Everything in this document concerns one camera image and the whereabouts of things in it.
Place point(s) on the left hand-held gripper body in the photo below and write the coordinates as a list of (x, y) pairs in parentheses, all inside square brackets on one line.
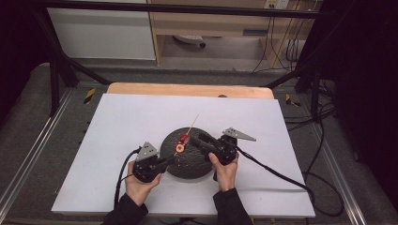
[(145, 165)]

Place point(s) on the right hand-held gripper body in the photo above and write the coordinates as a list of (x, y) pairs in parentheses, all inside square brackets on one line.
[(226, 150)]

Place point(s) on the red sausage piece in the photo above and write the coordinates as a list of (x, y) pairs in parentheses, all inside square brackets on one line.
[(184, 138), (180, 148)]

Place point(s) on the black round plate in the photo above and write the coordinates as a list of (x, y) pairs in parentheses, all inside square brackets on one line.
[(187, 162)]

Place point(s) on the thin wooden skewer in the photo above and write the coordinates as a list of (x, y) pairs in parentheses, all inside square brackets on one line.
[(193, 122)]

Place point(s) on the person's left hand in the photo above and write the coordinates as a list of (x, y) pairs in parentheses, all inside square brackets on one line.
[(139, 189)]

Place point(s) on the person's right hand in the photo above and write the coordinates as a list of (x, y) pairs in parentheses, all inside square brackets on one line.
[(226, 175)]

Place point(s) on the light wooden table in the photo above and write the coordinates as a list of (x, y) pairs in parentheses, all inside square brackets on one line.
[(187, 90)]

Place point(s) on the yellow black tape strip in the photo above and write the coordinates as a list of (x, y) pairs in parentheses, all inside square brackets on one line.
[(292, 100), (89, 95)]

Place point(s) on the office chair wheel base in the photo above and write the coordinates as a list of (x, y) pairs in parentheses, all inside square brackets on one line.
[(191, 39)]

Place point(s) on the light wooden desk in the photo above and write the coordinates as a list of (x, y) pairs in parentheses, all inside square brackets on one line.
[(219, 23)]

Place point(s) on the white cabinet panel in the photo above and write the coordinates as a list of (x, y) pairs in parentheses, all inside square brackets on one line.
[(100, 34)]

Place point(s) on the white power strip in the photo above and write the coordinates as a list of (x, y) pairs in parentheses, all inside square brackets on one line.
[(277, 3)]

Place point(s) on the black curtain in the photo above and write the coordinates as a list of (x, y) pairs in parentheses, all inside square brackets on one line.
[(18, 53), (366, 87)]

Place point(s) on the aluminium floor rail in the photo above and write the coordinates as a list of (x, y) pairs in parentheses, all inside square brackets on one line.
[(339, 175), (34, 146)]

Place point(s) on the black metal frame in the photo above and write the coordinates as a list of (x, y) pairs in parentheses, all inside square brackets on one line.
[(175, 8)]

